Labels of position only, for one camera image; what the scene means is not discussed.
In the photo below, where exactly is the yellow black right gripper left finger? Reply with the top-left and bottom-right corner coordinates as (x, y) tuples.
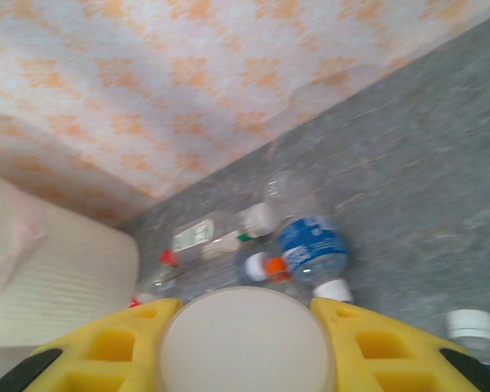
(0, 296), (185, 392)

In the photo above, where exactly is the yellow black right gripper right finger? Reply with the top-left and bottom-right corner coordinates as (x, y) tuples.
(310, 296), (490, 392)

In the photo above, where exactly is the clear water bottle white cap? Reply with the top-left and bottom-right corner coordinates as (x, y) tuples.
(444, 308), (490, 385)

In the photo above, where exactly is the small clear bottle red cap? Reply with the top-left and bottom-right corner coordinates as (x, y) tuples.
(128, 248), (189, 310)

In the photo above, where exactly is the clear bottle blue label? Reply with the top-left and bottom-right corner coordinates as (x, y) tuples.
(265, 169), (352, 303)

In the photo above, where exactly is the orange label bottle orange cap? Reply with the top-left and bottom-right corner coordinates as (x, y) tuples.
(265, 255), (292, 283)

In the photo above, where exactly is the clear bottle green label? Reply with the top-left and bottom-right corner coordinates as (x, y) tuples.
(171, 203), (278, 262)

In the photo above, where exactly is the brown drink bottle white cap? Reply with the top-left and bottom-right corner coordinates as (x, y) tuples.
(243, 251), (270, 283)

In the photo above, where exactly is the white plastic waste bin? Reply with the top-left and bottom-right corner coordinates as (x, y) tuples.
(0, 171), (142, 348)

